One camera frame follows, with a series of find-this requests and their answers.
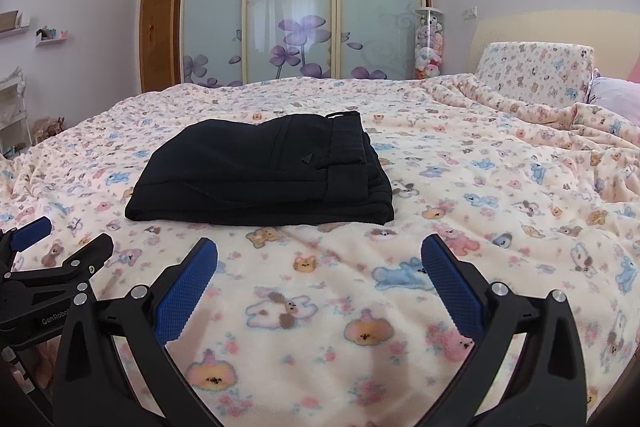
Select black pants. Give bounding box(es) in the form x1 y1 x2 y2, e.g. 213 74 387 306
125 112 394 228

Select white rack shelf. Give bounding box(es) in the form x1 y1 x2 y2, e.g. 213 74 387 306
0 67 32 158

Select wooden door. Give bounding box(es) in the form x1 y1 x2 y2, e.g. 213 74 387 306
139 0 172 92

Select lilac pillow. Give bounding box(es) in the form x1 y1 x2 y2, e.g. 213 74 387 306
588 77 640 124

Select patterned pillow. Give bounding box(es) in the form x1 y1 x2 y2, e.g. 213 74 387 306
475 41 594 107

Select pink pillow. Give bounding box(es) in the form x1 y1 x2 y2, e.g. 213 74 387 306
627 56 640 83

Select cream headboard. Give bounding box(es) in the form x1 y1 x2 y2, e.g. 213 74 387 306
468 10 640 80

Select clear plush toy tube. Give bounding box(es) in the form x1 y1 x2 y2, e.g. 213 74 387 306
414 6 444 79

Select white wall shelf with trinkets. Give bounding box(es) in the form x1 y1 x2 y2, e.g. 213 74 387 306
35 26 68 46

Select white wall shelf with box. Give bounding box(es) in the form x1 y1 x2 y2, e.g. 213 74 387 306
0 10 30 38

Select white wall switch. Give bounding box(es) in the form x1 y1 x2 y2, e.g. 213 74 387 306
462 6 478 20

